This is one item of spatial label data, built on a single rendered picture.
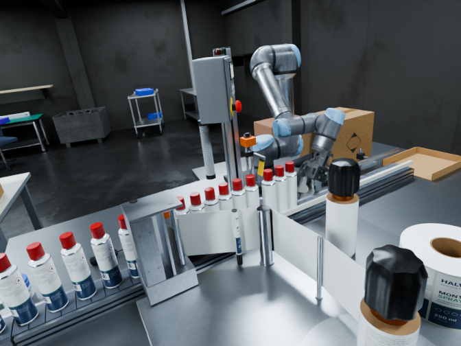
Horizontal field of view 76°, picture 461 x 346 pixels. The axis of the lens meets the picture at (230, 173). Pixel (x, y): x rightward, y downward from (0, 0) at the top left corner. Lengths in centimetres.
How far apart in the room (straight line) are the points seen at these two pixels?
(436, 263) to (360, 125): 101
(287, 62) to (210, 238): 89
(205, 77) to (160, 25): 688
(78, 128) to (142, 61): 219
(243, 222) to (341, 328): 36
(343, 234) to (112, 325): 69
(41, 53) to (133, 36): 191
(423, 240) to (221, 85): 66
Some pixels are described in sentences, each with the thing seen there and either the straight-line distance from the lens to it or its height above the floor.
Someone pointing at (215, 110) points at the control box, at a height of 133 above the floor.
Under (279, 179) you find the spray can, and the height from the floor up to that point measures 104.
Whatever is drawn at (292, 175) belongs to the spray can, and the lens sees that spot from 112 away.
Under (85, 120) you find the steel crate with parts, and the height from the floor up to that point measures 50.
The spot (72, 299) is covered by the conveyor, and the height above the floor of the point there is 88.
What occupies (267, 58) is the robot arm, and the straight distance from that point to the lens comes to 141.
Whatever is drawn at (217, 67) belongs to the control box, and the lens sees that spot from 91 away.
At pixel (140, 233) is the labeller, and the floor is 110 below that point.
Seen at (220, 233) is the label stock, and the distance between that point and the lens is 91.
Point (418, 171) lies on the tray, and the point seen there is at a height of 83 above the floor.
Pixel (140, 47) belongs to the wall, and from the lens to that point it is 767.
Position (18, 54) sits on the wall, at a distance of 778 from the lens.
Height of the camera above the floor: 149
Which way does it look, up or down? 22 degrees down
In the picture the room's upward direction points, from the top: 6 degrees counter-clockwise
